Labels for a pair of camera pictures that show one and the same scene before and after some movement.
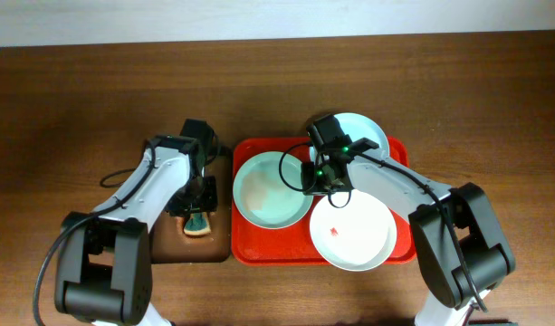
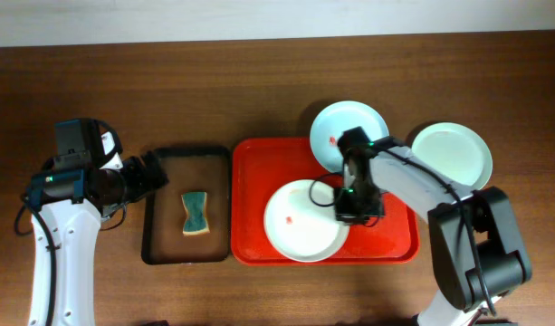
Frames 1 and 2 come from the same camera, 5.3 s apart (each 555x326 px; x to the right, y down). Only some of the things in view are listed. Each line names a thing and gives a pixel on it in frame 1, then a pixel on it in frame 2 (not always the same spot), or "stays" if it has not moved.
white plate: x=360 y=236 to x=301 y=222
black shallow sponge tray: x=172 y=244 stays
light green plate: x=268 y=191 to x=457 y=149
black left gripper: x=194 y=206 to x=147 y=173
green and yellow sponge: x=197 y=224 stays
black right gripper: x=325 y=185 to x=358 y=215
